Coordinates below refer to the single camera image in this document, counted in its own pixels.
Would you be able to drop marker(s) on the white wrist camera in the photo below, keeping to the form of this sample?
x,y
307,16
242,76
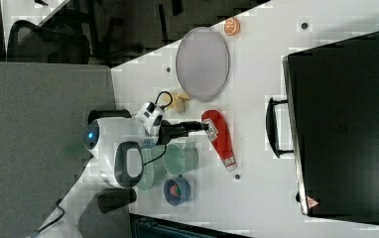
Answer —
x,y
151,115

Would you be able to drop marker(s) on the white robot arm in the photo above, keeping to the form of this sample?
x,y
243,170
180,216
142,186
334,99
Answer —
x,y
110,141

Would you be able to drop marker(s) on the green cup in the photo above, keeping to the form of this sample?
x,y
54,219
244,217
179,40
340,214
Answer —
x,y
180,158

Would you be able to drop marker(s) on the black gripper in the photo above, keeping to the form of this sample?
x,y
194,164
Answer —
x,y
169,131

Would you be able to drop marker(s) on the grey round plate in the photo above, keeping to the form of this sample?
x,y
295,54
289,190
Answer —
x,y
202,64

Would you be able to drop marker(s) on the black toaster oven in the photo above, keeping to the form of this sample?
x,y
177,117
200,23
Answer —
x,y
332,96

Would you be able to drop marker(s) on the orange slice toy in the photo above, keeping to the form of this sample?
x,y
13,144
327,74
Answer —
x,y
231,27

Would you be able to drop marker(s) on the green perforated strainer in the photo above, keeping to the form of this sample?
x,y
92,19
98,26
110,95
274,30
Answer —
x,y
154,169

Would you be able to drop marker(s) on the red ketchup bottle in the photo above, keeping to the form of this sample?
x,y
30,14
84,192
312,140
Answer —
x,y
219,137

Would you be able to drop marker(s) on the peeled banana toy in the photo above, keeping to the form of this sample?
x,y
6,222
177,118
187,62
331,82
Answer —
x,y
177,101

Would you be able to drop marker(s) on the black office chair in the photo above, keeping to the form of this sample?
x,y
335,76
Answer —
x,y
70,36

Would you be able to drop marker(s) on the blue bowl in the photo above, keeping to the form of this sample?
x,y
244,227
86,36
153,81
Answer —
x,y
185,188

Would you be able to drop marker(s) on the strawberry toy in bowl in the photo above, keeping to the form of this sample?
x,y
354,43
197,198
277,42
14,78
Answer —
x,y
175,191

